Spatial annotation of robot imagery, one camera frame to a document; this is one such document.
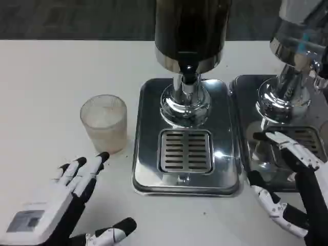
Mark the clear ribbed glass cup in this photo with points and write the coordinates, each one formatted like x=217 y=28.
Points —
x=105 y=128

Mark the chrome dispenser tap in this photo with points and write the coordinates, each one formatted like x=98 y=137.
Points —
x=316 y=69

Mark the steel drip tray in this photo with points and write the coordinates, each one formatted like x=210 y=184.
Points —
x=225 y=153
x=244 y=107

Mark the steel slotted drain grid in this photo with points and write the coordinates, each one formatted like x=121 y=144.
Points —
x=307 y=138
x=185 y=151

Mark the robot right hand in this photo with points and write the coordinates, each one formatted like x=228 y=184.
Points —
x=314 y=189

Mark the clear tank drink dispenser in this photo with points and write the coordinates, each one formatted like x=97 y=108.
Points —
x=289 y=51

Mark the black dispenser tap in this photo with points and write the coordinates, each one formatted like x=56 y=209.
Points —
x=189 y=64

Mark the dark drink dispenser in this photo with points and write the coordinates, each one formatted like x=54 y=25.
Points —
x=192 y=28

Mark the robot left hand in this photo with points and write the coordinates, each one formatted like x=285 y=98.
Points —
x=43 y=207

